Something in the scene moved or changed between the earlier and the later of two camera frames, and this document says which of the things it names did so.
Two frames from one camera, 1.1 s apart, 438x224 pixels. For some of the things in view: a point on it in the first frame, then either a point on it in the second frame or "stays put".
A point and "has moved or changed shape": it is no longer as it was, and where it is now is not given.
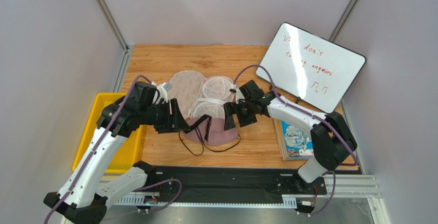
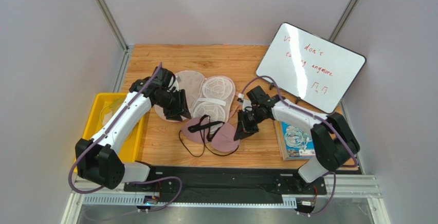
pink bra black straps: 210,130 has moved or changed shape
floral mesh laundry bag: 197,96 stays put
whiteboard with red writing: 313,69 stays put
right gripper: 237,113 stays put
